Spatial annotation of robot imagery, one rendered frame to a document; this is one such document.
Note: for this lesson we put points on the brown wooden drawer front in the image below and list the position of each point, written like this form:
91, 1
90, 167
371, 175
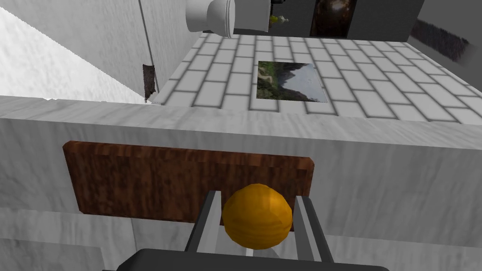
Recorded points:
150, 180

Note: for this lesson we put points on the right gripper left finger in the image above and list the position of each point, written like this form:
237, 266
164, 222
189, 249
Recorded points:
206, 226

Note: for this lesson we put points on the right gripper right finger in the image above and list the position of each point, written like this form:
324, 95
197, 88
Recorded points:
308, 229

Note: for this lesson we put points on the landscape picture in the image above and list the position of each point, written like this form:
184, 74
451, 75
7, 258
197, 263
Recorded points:
288, 82

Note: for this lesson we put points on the orange ball knob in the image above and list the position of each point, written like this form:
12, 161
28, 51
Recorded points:
257, 216

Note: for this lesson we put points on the white toilet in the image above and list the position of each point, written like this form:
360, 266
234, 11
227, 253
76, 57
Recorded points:
211, 15

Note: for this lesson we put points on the dark brown door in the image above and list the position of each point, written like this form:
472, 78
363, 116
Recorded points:
332, 17

